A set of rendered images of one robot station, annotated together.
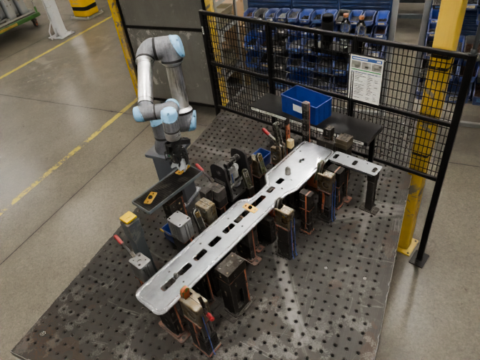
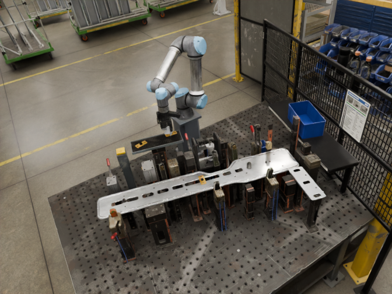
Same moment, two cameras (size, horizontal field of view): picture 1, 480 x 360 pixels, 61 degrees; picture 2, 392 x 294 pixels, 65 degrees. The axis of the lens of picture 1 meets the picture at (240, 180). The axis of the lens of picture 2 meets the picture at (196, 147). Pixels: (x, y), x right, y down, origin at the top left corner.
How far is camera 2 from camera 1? 90 cm
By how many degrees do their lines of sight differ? 26
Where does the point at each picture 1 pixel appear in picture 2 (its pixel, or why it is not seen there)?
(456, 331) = not seen: outside the picture
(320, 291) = (220, 264)
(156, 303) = (102, 210)
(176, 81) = (193, 70)
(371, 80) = (358, 118)
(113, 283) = not seen: hidden behind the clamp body
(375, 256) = (281, 263)
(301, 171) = (260, 170)
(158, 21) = (261, 18)
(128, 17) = (242, 11)
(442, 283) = not seen: outside the picture
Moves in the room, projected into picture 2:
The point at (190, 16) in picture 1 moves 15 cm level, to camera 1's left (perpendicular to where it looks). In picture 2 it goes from (282, 20) to (270, 19)
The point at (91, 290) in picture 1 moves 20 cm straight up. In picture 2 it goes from (101, 185) to (94, 168)
